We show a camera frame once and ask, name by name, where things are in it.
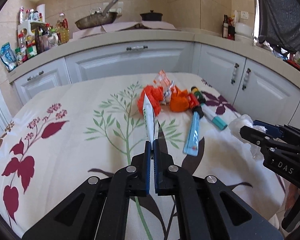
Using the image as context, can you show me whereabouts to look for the orange white snack wrapper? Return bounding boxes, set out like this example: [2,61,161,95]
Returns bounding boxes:
[153,70,171,88]

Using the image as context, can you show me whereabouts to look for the paper towel roll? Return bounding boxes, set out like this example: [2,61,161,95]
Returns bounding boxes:
[37,4,46,22]

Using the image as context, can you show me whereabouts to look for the black cooking pot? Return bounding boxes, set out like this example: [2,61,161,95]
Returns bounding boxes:
[139,10,164,21]

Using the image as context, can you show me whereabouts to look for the orange paper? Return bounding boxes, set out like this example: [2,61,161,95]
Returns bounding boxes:
[169,85,191,112]
[137,84,163,117]

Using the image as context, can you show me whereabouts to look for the white tube with teal cap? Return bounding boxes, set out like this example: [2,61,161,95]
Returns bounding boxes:
[201,103,228,131]

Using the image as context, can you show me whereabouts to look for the dark glass bottle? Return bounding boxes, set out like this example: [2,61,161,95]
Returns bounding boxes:
[222,14,229,39]

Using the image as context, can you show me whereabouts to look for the pink stove cover cloth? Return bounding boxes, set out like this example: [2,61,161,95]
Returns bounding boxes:
[72,21,183,40]

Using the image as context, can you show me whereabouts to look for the white foam bowl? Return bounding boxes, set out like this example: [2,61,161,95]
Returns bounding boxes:
[234,22,254,34]
[234,33,254,43]

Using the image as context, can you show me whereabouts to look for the metal wok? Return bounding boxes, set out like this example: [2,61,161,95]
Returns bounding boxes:
[74,0,119,30]

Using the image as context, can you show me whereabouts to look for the floral tablecloth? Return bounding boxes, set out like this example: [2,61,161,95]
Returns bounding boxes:
[0,72,288,240]

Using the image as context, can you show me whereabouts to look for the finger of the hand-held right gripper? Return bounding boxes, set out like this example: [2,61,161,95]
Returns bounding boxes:
[252,120,300,143]
[240,126,286,153]

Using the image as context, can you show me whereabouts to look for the person's right hand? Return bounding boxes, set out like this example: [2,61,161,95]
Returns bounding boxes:
[286,183,300,207]

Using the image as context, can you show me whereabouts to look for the white kitchen cabinet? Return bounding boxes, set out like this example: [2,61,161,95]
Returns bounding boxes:
[14,40,300,130]

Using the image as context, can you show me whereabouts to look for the blue snack packets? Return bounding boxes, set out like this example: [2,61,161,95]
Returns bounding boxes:
[0,42,18,71]

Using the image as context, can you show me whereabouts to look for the yellow green small bottle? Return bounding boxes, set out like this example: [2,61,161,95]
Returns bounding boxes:
[191,86,207,105]

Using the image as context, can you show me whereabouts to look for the clear plastic bag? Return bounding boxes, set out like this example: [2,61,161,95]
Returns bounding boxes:
[229,114,267,161]

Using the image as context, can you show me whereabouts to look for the blue toothbrush package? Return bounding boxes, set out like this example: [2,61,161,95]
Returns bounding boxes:
[183,110,201,157]

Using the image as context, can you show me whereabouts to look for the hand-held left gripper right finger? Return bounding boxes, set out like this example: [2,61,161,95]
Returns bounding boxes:
[153,138,284,240]

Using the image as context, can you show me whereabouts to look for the beige kitchen countertop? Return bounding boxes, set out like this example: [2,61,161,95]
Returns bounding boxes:
[7,27,300,94]

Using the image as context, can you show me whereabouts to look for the ceramic cabinet door handle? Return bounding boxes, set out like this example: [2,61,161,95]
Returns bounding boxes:
[242,68,252,91]
[231,63,240,84]

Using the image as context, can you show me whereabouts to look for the white double wall socket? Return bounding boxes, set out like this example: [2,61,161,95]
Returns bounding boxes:
[102,2,124,14]

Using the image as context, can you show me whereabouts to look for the red bottle with black cap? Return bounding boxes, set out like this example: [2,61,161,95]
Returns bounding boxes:
[188,92,205,119]

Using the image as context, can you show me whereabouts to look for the red seasoning packets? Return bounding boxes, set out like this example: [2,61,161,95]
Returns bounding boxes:
[227,16,237,41]

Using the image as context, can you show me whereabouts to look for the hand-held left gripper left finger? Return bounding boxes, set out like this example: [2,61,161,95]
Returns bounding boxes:
[22,141,152,240]

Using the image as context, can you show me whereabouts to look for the cluster of condiment bottles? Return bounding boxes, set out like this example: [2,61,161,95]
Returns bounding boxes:
[14,6,58,64]

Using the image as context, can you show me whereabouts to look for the white toothpaste tube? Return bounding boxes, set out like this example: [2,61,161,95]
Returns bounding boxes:
[142,92,156,147]

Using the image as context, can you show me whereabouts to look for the dark grey hanging cloth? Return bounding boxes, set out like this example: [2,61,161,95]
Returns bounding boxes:
[254,0,300,53]

